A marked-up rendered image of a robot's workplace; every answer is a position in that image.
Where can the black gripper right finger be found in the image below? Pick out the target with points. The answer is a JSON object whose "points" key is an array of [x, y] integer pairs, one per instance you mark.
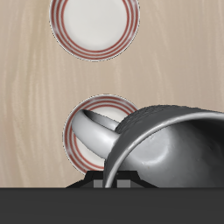
{"points": [[128, 178]]}

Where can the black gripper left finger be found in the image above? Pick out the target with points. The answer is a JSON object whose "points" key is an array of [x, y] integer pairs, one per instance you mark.
{"points": [[92, 178]]}

